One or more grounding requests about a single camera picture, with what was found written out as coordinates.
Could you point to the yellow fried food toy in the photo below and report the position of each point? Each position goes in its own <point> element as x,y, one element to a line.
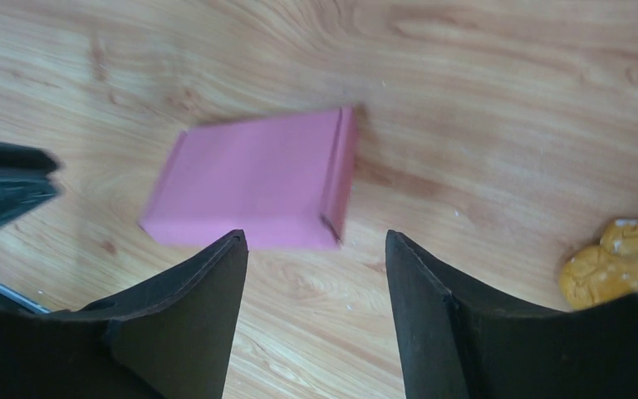
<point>603,272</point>

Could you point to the pink paper box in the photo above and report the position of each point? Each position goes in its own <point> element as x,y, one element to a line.
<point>285,181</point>

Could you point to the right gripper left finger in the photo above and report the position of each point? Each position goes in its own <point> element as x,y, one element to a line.
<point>169,336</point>

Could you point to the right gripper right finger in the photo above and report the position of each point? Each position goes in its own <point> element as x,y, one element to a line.
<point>461,338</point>

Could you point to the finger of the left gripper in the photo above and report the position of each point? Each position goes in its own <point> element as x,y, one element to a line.
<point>25,180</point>

